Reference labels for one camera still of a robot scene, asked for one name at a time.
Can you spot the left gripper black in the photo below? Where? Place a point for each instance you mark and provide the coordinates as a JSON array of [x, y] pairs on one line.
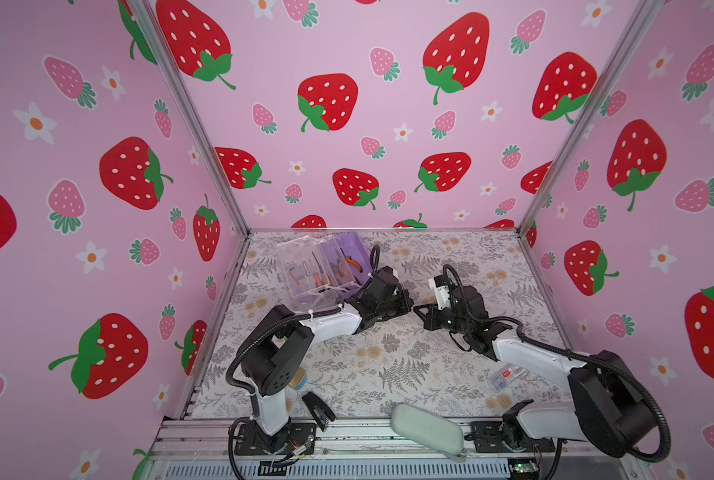
[[404, 306]]

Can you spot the small clear screw bag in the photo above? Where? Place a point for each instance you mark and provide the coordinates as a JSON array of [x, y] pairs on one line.
[[501, 379]]

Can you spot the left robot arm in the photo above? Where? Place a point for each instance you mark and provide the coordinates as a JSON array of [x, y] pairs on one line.
[[267, 360]]

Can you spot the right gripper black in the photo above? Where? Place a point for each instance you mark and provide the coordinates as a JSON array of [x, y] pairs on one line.
[[430, 315]]

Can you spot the rectangular gold fish tin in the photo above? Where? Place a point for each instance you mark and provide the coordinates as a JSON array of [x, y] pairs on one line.
[[299, 380]]

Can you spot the small black clip device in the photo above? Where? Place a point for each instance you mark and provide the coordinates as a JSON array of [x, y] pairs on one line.
[[320, 411]]

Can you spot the aluminium front rail frame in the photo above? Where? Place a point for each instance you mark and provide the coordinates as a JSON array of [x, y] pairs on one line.
[[361, 448]]

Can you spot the purple plastic tool box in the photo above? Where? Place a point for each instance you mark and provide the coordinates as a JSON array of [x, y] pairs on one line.
[[323, 252]]

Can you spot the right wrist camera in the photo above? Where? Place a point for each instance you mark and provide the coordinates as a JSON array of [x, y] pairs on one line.
[[441, 290]]

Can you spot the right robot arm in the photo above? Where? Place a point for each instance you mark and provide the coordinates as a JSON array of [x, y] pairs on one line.
[[609, 408]]

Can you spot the pink hex key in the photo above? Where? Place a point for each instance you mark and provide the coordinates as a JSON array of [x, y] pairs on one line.
[[299, 276]]

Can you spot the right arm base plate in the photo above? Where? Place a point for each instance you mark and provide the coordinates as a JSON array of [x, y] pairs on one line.
[[497, 437]]

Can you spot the orange handled long-nose pliers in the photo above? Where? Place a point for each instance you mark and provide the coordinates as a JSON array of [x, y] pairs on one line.
[[348, 270]]

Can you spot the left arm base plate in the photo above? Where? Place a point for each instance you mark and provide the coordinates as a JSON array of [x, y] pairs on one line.
[[251, 440]]

